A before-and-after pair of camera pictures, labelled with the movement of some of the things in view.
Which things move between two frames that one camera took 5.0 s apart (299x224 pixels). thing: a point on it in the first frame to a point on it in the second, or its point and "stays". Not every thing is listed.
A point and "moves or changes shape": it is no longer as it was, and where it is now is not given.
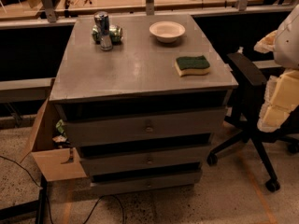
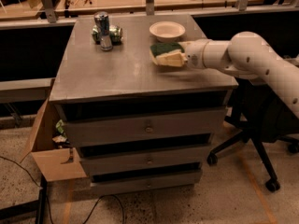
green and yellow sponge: (187, 65) moves or changes shape
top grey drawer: (112, 130) stays
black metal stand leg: (38, 205) stays
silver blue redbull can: (103, 25) stays
